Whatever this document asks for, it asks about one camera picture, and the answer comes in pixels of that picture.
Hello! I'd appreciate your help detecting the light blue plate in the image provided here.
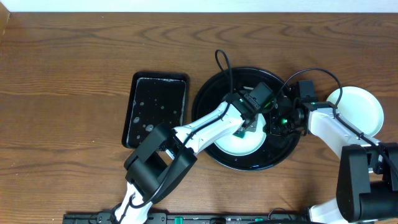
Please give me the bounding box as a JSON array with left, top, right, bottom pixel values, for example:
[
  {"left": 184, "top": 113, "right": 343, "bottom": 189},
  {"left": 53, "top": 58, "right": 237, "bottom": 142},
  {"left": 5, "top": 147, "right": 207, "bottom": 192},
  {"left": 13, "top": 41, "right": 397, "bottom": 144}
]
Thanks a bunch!
[
  {"left": 215, "top": 114, "right": 266, "bottom": 156},
  {"left": 337, "top": 86, "right": 384, "bottom": 137}
]

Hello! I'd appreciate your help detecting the green yellow sponge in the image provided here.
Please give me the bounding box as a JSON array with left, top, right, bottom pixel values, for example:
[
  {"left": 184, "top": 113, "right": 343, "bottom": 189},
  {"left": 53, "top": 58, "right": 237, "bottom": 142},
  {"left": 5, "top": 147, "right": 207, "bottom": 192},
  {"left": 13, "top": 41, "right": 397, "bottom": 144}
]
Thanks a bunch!
[{"left": 233, "top": 131, "right": 246, "bottom": 139}]

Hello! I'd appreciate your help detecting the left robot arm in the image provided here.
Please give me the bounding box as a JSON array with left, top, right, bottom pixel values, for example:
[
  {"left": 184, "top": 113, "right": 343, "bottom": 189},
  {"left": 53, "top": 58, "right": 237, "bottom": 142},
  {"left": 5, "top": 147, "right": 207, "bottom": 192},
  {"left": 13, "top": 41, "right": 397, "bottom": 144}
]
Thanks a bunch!
[{"left": 113, "top": 93, "right": 262, "bottom": 223}]

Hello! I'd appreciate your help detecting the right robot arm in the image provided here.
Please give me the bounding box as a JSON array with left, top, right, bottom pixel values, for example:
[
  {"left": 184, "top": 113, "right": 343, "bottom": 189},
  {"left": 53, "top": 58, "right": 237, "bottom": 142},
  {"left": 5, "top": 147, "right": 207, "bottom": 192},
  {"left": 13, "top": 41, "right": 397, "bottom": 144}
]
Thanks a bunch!
[{"left": 271, "top": 96, "right": 397, "bottom": 223}]

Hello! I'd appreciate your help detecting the black round tray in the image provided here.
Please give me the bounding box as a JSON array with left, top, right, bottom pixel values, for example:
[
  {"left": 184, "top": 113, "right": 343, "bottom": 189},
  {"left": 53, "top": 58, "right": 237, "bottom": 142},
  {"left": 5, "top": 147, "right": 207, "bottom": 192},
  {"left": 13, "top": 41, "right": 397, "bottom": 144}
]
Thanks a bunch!
[{"left": 192, "top": 67, "right": 300, "bottom": 171}]

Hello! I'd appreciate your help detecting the black rectangular tray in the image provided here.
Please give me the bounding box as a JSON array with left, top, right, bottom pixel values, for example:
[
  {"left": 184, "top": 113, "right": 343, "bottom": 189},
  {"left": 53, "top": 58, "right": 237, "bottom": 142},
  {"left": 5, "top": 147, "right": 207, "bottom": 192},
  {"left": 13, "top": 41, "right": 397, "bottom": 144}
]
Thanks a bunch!
[{"left": 121, "top": 71, "right": 189, "bottom": 149}]

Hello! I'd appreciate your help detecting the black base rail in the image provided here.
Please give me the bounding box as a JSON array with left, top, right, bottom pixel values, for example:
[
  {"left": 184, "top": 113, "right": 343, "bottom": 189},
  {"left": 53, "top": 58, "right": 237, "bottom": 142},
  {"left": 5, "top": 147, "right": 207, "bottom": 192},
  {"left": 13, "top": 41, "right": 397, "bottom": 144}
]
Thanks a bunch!
[{"left": 62, "top": 212, "right": 310, "bottom": 224}]

